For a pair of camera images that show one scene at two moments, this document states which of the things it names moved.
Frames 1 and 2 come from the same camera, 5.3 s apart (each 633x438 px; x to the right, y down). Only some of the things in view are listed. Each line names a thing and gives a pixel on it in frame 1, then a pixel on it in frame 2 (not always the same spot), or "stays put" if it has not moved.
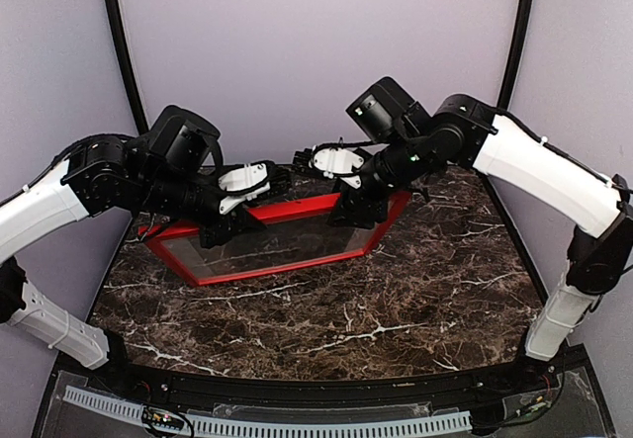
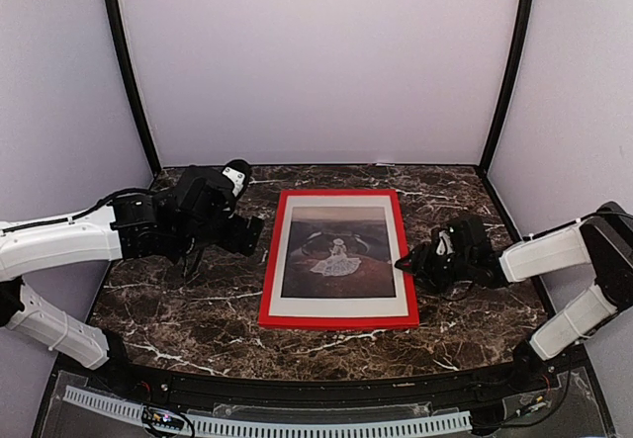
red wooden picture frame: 271,215 -> 338,322
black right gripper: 362,213 -> 422,261
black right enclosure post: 518,38 stays put
